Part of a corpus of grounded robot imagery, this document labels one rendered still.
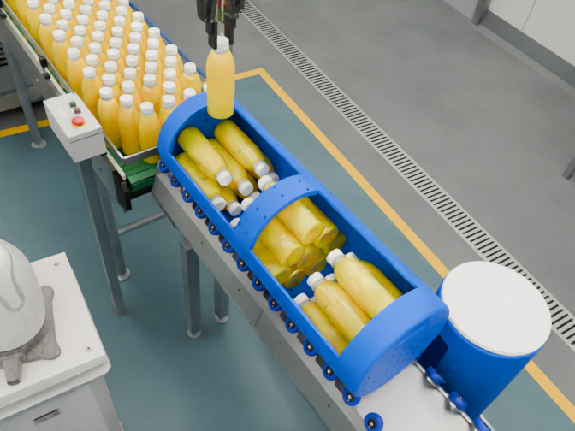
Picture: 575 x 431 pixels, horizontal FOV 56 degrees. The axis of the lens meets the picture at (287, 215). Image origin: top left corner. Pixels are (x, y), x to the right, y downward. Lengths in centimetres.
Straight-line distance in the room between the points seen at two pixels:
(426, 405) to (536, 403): 132
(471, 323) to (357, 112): 245
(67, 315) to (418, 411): 84
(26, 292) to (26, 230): 183
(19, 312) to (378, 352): 69
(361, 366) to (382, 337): 8
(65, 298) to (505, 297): 108
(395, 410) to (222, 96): 88
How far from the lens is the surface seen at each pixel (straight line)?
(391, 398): 138
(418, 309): 114
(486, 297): 148
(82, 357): 128
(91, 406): 145
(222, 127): 158
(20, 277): 112
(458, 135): 373
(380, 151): 340
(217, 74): 137
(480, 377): 150
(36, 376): 128
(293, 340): 140
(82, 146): 170
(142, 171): 182
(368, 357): 112
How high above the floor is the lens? 214
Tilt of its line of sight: 48 degrees down
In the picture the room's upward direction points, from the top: 8 degrees clockwise
